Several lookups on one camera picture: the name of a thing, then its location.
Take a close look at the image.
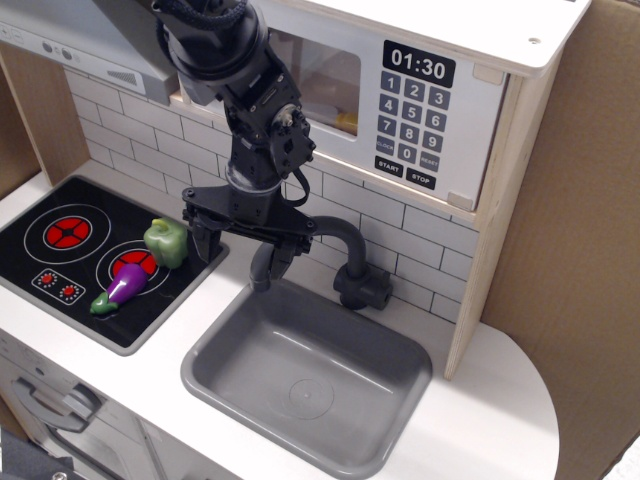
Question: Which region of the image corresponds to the black toy stovetop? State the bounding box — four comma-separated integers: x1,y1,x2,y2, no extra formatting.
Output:
1,176,229,356

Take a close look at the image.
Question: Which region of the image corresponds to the purple toy eggplant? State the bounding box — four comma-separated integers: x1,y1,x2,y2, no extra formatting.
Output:
90,264,148,315

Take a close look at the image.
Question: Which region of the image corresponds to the white toy microwave door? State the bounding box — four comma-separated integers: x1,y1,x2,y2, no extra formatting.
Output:
269,30,508,212

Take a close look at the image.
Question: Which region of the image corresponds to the grey toy sink basin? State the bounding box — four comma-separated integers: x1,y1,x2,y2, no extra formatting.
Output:
181,281,432,479

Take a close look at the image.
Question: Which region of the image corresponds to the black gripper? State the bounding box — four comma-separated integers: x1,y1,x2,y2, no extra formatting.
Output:
182,185,316,278

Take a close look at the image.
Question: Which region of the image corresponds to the toy knife yellow handle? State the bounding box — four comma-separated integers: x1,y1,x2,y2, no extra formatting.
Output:
318,107,358,136

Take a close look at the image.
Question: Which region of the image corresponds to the brown cardboard panel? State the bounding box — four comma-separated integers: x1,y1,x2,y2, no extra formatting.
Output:
483,1,639,479

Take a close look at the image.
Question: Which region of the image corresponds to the green toy bell pepper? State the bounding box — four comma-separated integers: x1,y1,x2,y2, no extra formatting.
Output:
143,217,188,270

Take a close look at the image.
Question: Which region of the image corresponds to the toy oven door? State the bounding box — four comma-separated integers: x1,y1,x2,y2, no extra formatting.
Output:
1,333,161,479

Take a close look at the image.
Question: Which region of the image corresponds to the wooden microwave cabinet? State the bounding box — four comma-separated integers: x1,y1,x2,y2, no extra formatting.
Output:
247,1,588,377

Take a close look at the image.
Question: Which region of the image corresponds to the grey oven door handle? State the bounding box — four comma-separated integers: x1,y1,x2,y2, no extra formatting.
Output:
11,377,102,433

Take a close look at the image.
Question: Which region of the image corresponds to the dark grey toy faucet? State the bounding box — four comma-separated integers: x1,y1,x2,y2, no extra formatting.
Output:
249,216,393,310

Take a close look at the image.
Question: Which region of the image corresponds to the grey range hood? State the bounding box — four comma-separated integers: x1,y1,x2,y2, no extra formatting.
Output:
1,1,179,105

